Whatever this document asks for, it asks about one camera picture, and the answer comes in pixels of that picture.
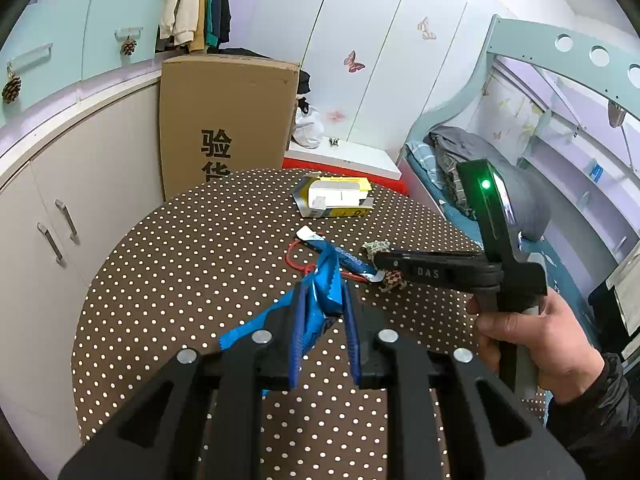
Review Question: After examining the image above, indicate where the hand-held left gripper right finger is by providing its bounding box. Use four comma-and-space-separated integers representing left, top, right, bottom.
344, 286, 586, 480

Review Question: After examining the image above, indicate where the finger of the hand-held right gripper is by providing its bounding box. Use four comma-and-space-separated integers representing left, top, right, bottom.
372, 249, 485, 281

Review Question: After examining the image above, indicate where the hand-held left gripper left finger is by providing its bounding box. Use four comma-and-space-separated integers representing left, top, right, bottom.
57, 280, 321, 480

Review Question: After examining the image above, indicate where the patterned candy wrapper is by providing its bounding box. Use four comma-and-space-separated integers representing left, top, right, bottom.
364, 241, 407, 292

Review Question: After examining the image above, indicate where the blue foil wrapper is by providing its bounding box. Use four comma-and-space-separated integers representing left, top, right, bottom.
219, 246, 352, 353

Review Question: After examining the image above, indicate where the blue white-ended packet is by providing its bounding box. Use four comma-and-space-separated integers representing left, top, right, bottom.
296, 226, 385, 283

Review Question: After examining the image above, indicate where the red cord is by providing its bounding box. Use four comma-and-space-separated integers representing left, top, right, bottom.
286, 240, 368, 281

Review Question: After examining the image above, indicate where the yellow white carton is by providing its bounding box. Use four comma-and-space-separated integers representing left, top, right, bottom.
291, 174, 375, 219

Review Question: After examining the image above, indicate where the person's right forearm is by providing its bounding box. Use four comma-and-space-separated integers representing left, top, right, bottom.
545, 352, 640, 466

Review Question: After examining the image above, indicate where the person's right hand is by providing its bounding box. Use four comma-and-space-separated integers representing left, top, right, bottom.
466, 291, 607, 405

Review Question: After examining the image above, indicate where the grey plaid blanket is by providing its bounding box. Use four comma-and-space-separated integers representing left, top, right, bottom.
434, 152, 478, 221

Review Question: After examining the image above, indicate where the blue plaid pillow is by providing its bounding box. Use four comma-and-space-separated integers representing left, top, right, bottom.
404, 140, 443, 191

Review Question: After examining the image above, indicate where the grey quilt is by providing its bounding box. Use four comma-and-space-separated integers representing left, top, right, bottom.
429, 125, 551, 241

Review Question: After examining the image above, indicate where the white board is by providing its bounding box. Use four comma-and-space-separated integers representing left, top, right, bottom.
286, 140, 403, 181

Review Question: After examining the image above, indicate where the purple white bedside shelf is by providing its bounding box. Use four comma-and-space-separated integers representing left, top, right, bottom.
517, 105, 640, 241

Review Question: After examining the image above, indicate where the red storage bench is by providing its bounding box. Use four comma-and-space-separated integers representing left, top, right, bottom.
281, 157, 408, 196

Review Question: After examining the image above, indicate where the white plastic bag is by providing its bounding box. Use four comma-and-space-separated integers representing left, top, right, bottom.
291, 105, 323, 150

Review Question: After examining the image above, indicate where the white wardrobe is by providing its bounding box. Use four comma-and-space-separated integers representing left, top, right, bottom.
227, 0, 516, 161

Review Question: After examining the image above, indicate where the large brown cardboard box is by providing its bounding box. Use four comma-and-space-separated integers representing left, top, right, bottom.
159, 55, 300, 201

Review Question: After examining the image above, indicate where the white low cabinet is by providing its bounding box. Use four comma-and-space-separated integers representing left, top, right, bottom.
0, 57, 166, 476

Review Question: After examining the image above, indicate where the black hanging coat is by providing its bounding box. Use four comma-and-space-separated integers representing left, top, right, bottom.
215, 0, 233, 46

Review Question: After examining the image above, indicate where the green hanging garment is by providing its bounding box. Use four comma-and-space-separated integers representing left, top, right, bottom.
202, 0, 221, 46

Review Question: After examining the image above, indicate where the yellow hanging garment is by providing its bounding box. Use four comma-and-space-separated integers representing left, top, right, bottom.
187, 0, 211, 53

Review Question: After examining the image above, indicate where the cream hanging jacket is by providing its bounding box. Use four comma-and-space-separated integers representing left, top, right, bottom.
159, 0, 206, 46

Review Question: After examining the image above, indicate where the teal drawer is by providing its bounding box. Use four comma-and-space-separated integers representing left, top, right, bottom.
82, 0, 166, 81
0, 2, 93, 128

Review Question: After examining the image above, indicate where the light teal bunk bed frame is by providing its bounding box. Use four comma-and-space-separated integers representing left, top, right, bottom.
397, 14, 640, 261

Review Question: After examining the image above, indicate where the silver cabinet handle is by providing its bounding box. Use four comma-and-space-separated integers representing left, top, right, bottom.
55, 199, 78, 241
37, 222, 63, 266

